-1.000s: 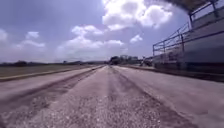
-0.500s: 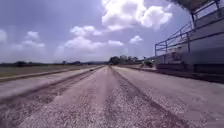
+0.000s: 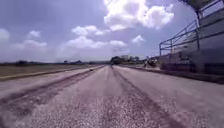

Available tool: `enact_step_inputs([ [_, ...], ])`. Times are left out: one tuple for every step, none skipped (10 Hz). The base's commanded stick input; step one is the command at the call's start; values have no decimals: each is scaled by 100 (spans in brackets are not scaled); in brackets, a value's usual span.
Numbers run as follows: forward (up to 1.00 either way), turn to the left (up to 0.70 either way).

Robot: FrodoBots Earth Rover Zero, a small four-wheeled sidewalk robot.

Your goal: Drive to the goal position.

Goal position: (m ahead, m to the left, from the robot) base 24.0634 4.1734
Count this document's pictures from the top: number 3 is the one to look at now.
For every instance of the group of dark trees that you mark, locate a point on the group of dark trees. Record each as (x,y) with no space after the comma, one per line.
(116,60)

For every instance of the grey gravel road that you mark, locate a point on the grey gravel road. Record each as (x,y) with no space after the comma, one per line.
(113,100)

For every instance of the low concrete kerb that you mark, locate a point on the low concrete kerb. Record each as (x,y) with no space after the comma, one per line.
(40,73)
(186,75)

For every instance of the dry grass field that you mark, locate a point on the dry grass field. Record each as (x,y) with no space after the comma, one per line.
(36,69)

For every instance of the grandstand with metal railing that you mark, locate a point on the grandstand with metal railing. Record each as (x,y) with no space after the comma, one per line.
(200,50)

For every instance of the distant tree line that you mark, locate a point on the distant tree line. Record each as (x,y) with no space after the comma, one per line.
(21,62)

